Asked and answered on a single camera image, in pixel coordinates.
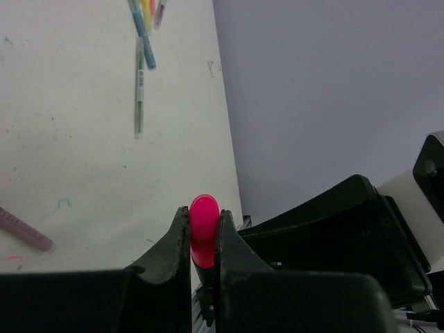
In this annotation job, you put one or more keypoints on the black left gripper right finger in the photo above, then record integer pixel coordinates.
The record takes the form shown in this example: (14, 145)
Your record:
(250, 296)

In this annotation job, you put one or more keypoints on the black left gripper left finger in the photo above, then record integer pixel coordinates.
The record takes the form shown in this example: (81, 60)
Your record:
(153, 294)

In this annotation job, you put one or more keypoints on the black highlighter body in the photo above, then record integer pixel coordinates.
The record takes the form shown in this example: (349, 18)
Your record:
(202, 300)

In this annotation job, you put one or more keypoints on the pink highlighter cap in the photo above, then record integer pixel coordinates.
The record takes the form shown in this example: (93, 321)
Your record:
(203, 220)

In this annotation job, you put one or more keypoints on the pink clear pen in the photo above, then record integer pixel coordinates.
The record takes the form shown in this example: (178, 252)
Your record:
(24, 232)

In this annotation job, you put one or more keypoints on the green clear pen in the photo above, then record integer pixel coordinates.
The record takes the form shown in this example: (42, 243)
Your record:
(139, 89)

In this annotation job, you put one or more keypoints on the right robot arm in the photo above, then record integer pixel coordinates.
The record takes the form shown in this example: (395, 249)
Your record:
(392, 232)

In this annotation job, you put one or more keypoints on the blue pen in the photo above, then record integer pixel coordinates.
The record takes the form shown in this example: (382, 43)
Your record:
(143, 33)

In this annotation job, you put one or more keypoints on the yellow highlighter pen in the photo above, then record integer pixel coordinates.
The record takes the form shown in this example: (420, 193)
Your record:
(146, 13)

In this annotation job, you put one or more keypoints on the clear purple pen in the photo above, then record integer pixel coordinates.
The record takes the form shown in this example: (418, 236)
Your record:
(159, 14)

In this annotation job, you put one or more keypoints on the thin orange pen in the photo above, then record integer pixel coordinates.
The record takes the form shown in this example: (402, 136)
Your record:
(152, 4)

